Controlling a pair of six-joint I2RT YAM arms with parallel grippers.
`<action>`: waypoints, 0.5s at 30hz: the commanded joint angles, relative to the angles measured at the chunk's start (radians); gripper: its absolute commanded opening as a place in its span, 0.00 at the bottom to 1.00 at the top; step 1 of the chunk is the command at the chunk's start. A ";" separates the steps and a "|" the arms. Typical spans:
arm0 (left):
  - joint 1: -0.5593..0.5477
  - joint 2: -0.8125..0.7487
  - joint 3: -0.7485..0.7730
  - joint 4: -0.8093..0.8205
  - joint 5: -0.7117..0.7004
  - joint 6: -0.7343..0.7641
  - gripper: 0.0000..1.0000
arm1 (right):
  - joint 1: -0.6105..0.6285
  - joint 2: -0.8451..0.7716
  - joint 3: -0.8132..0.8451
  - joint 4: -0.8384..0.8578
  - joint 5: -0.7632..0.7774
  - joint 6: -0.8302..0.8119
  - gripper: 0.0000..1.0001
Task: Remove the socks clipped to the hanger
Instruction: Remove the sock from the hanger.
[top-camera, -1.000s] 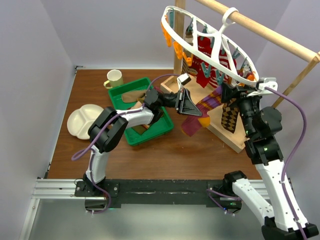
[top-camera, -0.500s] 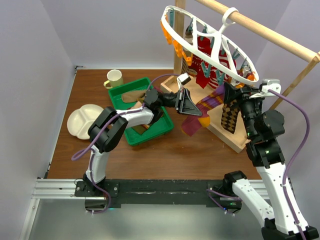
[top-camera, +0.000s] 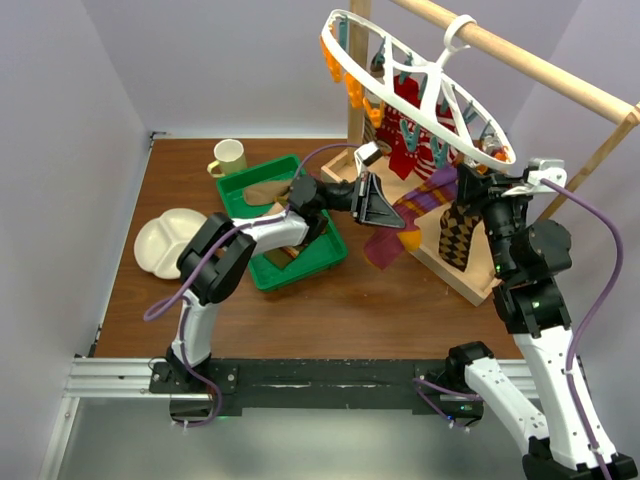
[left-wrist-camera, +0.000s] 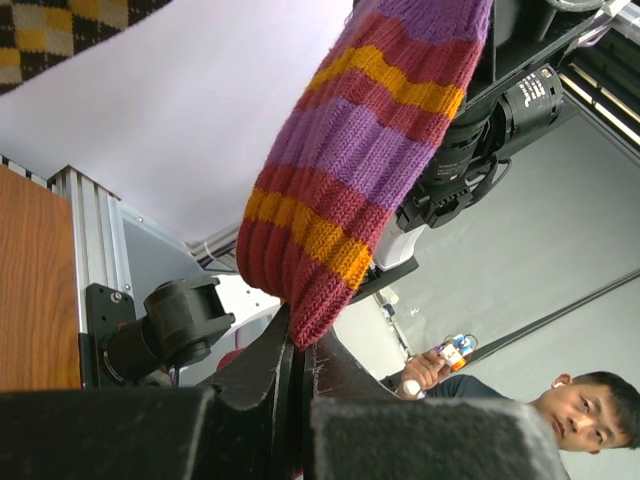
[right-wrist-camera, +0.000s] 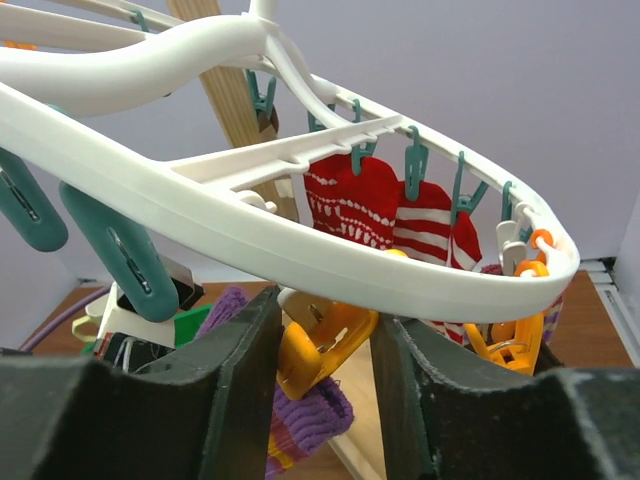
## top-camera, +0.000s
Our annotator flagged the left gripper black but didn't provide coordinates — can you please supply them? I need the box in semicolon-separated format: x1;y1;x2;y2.
318;171;405;229

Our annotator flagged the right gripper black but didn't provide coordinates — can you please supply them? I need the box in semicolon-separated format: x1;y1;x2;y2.
454;161;535;274

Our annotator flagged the black yellow argyle sock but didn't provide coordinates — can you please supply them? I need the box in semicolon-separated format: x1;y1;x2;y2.
438;202;482;272

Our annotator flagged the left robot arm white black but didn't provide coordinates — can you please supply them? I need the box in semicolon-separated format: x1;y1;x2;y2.
167;171;406;393

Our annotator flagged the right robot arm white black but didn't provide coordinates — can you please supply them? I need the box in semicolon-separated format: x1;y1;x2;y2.
445;160;639;479

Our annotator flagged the white round clip hanger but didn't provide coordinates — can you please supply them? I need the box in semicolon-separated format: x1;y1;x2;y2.
320;9;517;171

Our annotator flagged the green plastic tray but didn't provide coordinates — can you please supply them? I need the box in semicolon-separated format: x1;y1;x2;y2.
216;155;348;292

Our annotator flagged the tan sock in tray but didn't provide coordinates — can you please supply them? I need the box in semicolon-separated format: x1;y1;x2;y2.
243;180;292;206

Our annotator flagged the cream yellow mug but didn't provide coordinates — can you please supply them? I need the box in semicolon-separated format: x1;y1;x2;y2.
207;139;247;178

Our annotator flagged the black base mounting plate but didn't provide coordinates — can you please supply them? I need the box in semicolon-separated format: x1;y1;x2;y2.
149;357;485;426

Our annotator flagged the cream divided plate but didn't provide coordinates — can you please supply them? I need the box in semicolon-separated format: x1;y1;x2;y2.
134;208;207;280

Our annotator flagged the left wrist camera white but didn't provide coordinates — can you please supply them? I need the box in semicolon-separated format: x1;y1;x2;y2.
354;141;384;175

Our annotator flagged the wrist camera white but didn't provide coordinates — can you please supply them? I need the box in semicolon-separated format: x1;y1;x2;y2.
354;141;384;175
501;158;568;197

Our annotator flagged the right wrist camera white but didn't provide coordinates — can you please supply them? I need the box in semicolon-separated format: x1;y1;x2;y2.
501;158;568;197

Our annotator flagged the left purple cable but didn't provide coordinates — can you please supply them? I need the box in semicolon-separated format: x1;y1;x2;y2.
143;144;361;369

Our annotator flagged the aluminium frame rail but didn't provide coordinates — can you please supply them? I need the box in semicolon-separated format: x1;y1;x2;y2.
39;358;206;479

